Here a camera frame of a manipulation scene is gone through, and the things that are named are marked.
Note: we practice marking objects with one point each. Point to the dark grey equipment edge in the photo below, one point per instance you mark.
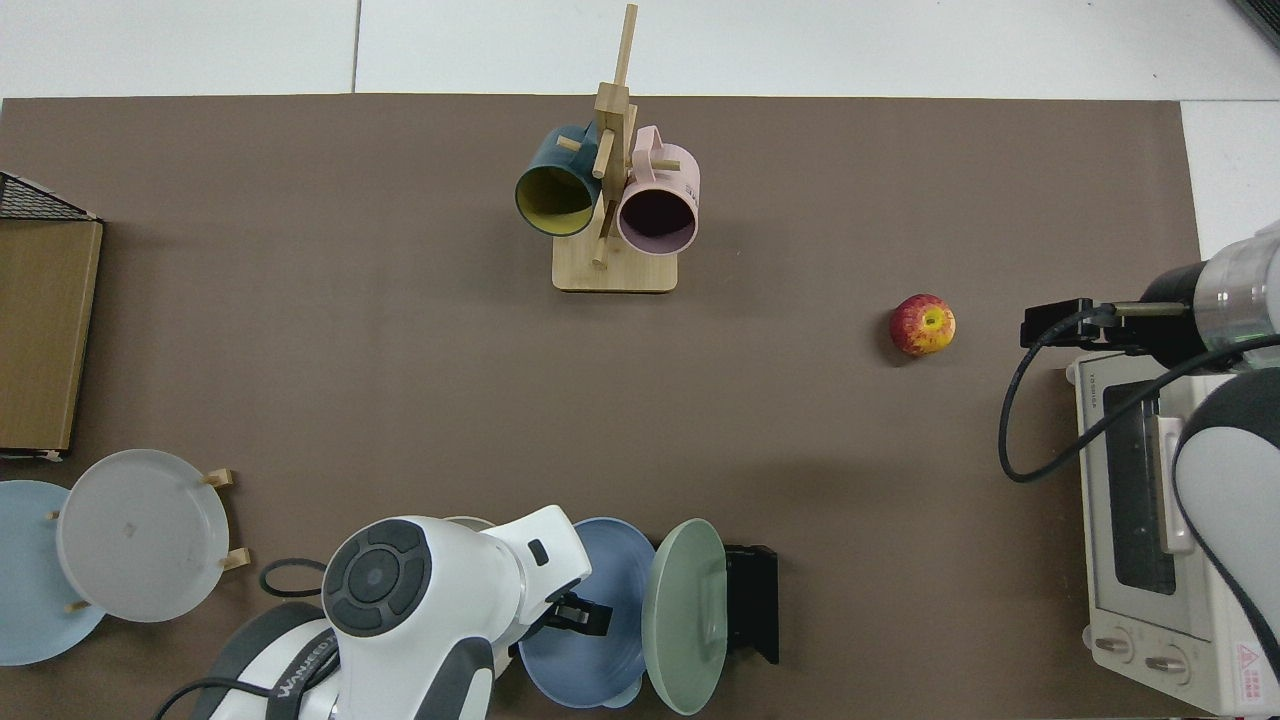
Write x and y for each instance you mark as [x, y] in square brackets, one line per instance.
[1262, 18]

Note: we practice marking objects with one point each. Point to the brown table cloth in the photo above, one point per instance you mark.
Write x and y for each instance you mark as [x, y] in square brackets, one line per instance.
[400, 350]

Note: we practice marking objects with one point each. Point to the red yellow apple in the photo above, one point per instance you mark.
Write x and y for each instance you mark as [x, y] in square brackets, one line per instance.
[920, 325]

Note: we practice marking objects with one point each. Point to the grey white plate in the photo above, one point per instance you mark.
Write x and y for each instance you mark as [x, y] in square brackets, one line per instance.
[140, 535]

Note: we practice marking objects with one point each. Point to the beige plate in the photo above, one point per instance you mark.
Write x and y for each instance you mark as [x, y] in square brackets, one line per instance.
[470, 521]

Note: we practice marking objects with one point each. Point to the pale toaster oven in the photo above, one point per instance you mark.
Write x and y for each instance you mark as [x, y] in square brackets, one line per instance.
[1200, 660]

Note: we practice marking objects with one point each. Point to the black dish rack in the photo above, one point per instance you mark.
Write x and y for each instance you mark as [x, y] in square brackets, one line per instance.
[750, 600]

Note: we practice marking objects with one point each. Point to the pink cup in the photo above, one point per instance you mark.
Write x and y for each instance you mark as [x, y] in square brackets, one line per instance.
[675, 170]

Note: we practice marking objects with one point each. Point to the wooden peg plate stand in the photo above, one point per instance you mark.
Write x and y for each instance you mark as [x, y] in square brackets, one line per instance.
[222, 478]

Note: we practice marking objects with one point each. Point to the dark teal cup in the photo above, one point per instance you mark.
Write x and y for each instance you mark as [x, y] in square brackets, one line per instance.
[545, 160]

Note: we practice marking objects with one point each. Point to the light blue plate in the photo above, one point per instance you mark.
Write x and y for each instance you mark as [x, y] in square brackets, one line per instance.
[30, 590]

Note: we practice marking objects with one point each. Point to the wooden cup stand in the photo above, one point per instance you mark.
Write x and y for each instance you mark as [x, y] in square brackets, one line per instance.
[620, 270]

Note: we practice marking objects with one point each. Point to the green plate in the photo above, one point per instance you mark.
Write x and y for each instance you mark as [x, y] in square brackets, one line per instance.
[680, 620]

